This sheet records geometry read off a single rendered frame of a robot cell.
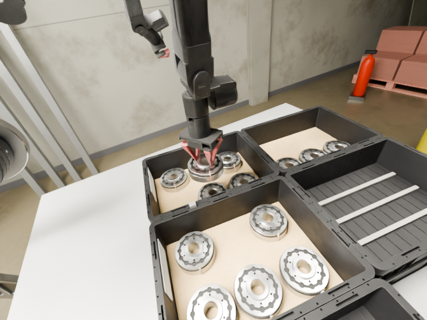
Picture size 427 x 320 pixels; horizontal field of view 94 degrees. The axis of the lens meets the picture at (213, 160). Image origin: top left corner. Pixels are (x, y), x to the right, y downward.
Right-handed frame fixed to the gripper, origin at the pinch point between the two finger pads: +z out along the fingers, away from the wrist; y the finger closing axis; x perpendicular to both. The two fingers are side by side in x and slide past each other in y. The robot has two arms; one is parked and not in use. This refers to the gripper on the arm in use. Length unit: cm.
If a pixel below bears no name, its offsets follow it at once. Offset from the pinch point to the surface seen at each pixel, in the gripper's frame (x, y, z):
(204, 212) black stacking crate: 9.8, -4.7, 9.6
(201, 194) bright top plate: 1.4, 2.5, 14.6
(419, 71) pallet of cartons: -327, -118, 62
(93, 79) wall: -88, 194, 19
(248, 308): 23.7, -22.9, 13.6
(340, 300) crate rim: 17.0, -36.8, 6.2
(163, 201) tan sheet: 7.3, 15.0, 18.1
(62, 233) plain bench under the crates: 31, 54, 33
